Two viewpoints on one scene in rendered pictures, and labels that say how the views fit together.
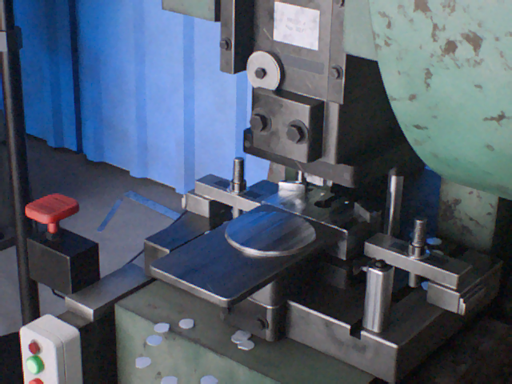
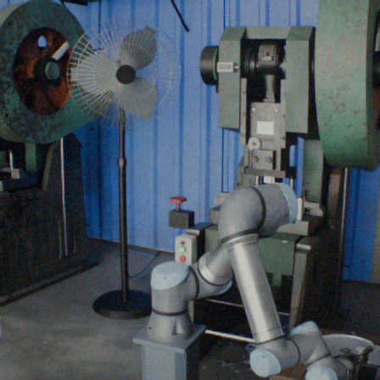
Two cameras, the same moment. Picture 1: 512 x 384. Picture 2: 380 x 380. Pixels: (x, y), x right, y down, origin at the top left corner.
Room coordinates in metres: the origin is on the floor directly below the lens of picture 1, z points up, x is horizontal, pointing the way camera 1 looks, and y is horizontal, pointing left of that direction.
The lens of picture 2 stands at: (-0.82, 0.65, 1.23)
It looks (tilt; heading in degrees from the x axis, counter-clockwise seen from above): 11 degrees down; 349
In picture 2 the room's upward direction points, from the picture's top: 1 degrees clockwise
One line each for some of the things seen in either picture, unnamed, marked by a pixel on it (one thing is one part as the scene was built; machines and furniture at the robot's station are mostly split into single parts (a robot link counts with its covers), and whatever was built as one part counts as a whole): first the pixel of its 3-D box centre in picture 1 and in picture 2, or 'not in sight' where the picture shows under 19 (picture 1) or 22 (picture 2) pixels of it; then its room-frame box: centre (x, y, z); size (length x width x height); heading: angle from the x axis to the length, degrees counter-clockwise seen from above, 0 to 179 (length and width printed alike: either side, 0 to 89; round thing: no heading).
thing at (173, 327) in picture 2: not in sight; (170, 318); (0.71, 0.43, 0.50); 0.15 x 0.15 x 0.10
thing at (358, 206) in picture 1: (365, 211); not in sight; (1.30, -0.16, 0.78); 0.04 x 0.03 x 0.02; 52
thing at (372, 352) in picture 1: (319, 266); (268, 215); (1.33, -0.10, 0.68); 0.45 x 0.30 x 0.06; 52
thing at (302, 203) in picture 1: (320, 218); not in sight; (1.33, -0.10, 0.76); 0.15 x 0.09 x 0.05; 52
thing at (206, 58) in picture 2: not in sight; (221, 69); (1.50, 0.08, 1.31); 0.22 x 0.12 x 0.22; 142
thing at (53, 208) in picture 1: (54, 226); (178, 206); (1.35, 0.30, 0.72); 0.07 x 0.06 x 0.08; 142
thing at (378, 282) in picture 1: (378, 294); (299, 208); (1.12, -0.16, 0.75); 0.03 x 0.03 x 0.10; 52
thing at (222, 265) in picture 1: (247, 287); not in sight; (1.19, 0.01, 0.72); 0.25 x 0.14 x 0.14; 142
